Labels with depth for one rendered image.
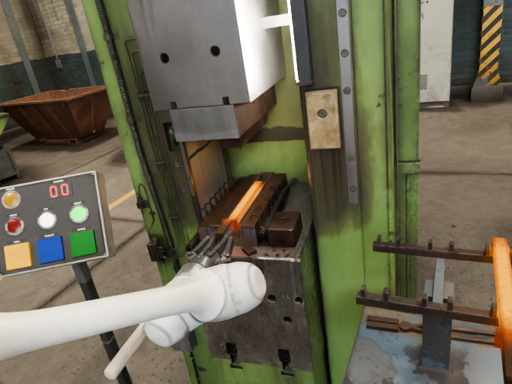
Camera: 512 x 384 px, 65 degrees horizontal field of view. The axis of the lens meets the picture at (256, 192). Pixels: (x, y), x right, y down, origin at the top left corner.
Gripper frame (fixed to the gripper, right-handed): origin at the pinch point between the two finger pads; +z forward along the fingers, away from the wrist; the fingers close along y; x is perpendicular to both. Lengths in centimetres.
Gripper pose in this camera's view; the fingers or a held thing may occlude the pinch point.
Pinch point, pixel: (225, 232)
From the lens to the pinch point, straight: 121.0
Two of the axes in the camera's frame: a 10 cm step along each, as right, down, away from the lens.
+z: 2.9, -4.6, 8.4
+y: 9.4, -0.1, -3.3
